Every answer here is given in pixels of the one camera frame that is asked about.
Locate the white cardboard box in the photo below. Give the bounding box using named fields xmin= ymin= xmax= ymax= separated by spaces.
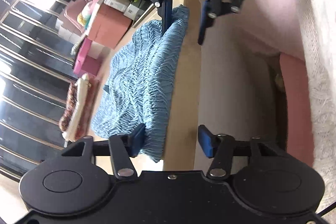
xmin=104 ymin=0 xmax=130 ymax=13

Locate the black laptop on table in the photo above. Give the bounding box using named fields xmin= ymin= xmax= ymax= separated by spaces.
xmin=131 ymin=1 xmax=155 ymax=28

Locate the white folded cloth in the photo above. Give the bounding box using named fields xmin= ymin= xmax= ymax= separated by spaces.
xmin=62 ymin=73 xmax=90 ymax=142

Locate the salmon pink storage box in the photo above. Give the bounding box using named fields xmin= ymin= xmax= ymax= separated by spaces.
xmin=87 ymin=4 xmax=132 ymax=49

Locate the magenta pink box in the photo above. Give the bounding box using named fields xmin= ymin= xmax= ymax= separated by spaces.
xmin=73 ymin=37 xmax=103 ymax=77

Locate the blue textured knit garment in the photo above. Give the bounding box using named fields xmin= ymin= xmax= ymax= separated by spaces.
xmin=91 ymin=5 xmax=189 ymax=162

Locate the red patterned folded cloth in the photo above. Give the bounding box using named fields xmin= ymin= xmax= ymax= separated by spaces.
xmin=76 ymin=77 xmax=100 ymax=139

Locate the floral folded cloth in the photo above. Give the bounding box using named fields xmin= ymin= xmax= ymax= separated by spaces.
xmin=59 ymin=84 xmax=77 ymax=132

